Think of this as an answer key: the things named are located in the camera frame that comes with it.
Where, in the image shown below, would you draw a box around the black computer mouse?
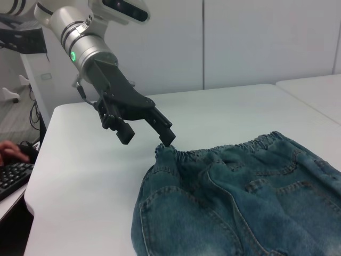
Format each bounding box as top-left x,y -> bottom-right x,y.
16,143 -> 41,164

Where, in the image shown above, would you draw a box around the black metal rack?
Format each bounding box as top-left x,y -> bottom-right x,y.
0,20 -> 48,55

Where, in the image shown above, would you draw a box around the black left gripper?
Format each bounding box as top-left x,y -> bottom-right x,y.
88,60 -> 176,147

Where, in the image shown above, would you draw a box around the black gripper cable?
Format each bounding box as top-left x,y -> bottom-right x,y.
71,76 -> 101,107

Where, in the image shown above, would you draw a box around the black keyboard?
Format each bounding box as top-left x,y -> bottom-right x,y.
0,162 -> 35,202

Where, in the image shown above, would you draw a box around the black floor cables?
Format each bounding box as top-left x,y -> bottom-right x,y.
28,85 -> 45,150

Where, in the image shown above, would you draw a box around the white stand column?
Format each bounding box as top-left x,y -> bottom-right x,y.
20,52 -> 53,129

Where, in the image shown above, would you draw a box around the person's hand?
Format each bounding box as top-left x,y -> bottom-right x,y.
0,140 -> 30,166

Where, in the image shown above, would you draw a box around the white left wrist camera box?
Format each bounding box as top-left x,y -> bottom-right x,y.
87,0 -> 149,26

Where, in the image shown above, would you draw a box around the blue denim shorts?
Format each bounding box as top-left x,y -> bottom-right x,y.
131,130 -> 341,256

